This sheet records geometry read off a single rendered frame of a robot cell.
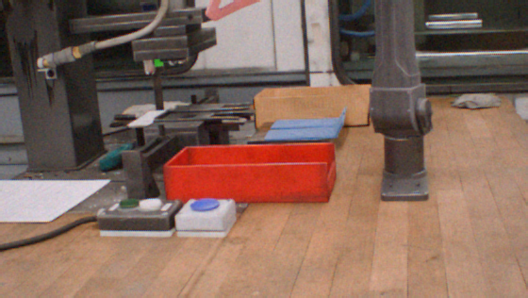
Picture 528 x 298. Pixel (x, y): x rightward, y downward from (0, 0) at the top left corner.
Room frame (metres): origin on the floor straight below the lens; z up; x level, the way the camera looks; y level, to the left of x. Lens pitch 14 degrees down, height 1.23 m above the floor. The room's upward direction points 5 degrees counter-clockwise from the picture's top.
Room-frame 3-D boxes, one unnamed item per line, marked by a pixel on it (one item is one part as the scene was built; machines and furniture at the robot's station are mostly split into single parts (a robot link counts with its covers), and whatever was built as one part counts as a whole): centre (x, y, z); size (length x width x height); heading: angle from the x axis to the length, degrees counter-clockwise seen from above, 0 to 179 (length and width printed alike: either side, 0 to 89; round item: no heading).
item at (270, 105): (1.49, -0.12, 0.93); 0.25 x 0.13 x 0.08; 77
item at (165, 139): (1.08, 0.18, 0.95); 0.15 x 0.03 x 0.10; 167
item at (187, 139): (1.25, 0.14, 0.94); 0.20 x 0.10 x 0.07; 167
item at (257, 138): (1.34, -0.06, 0.91); 0.17 x 0.16 x 0.02; 167
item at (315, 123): (1.38, -0.10, 0.93); 0.15 x 0.07 x 0.03; 79
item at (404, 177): (1.01, -0.21, 0.94); 0.20 x 0.07 x 0.08; 167
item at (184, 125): (1.25, 0.14, 0.98); 0.20 x 0.10 x 0.01; 167
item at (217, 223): (0.87, 0.09, 0.90); 0.07 x 0.07 x 0.06; 77
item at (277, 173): (1.02, 0.02, 0.93); 0.25 x 0.12 x 0.06; 77
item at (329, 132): (1.29, -0.08, 0.93); 0.15 x 0.07 x 0.03; 81
